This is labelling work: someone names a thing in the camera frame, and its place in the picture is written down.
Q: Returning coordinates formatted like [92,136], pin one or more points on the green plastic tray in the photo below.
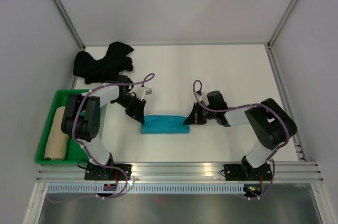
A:
[74,151]

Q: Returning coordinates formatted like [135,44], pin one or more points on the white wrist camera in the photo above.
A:
[202,97]
[142,92]

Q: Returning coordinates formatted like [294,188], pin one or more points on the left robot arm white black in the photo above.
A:
[81,122]

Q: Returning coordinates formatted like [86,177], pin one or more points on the right aluminium corner post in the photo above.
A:
[285,16]

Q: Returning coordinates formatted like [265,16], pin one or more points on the rolled beige t-shirt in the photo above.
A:
[56,145]

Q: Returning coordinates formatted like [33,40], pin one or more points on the black t-shirt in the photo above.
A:
[105,69]

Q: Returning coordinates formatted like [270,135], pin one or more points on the white slotted cable duct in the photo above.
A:
[149,188]

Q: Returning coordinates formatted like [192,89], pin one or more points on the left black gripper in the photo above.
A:
[137,113]

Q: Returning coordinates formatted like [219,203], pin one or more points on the aluminium frame rail front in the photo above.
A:
[185,172]

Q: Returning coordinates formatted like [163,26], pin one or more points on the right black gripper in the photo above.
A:
[194,118]

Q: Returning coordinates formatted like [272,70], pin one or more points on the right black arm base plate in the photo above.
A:
[241,172]

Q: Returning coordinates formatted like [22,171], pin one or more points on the aluminium corner post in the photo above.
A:
[69,24]
[285,16]

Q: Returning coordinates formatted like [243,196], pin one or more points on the left aluminium corner post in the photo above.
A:
[69,24]

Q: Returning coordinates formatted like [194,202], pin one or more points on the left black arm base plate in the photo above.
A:
[98,173]

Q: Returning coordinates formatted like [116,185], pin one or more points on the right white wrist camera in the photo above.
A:
[202,97]

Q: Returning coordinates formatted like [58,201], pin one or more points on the teal t-shirt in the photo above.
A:
[164,124]

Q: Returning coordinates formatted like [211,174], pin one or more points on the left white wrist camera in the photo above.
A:
[142,92]

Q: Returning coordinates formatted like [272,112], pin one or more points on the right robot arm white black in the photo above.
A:
[271,125]

